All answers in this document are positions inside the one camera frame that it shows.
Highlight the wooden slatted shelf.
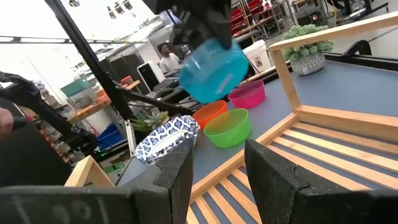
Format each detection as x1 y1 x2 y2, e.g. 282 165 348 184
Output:
63 11 398 224

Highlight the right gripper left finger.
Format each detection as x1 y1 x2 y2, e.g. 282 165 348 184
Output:
0 138 195 224

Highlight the pink translucent plastic bowl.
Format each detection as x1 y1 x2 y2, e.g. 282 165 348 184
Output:
228 80 266 110

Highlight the black metal rig frame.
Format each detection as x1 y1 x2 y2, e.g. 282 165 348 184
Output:
45 0 398 122

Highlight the green translucent plastic bowl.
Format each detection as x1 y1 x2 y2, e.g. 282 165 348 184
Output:
203 108 252 149

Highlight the white computer case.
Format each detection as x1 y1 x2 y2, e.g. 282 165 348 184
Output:
136 60 165 94

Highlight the teal storage box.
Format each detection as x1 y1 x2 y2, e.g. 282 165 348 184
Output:
60 77 91 97

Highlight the blue plastic bin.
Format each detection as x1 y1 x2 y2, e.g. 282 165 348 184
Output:
96 123 124 150

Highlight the person's hand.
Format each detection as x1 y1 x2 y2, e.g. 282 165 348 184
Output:
0 107 15 136

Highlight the black curved hook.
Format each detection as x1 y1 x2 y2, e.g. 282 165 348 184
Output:
343 39 373 57

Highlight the white plastic bin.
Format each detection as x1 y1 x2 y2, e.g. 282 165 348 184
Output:
242 39 273 74

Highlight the orange translucent plastic bowl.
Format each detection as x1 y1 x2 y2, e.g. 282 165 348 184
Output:
192 100 228 131

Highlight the spiky succulent plant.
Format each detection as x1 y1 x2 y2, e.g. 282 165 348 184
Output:
130 111 170 133

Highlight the red storage rack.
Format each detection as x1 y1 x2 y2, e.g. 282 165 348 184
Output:
229 0 265 35

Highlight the person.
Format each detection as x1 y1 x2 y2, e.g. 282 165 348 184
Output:
157 42 183 77
0 98 73 187

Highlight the wooden workbench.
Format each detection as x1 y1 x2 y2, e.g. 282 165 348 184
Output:
68 80 142 125

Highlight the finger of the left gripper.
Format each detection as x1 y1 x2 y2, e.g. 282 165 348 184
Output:
214 27 233 50
169 23 200 50

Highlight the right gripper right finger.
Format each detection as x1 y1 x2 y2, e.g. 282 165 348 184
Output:
244 139 398 224

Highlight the blue patterned paper bowl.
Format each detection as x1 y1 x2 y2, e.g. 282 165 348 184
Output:
134 114 200 166

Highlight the round green plant grey pot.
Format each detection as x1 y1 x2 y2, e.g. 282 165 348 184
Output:
281 24 334 76

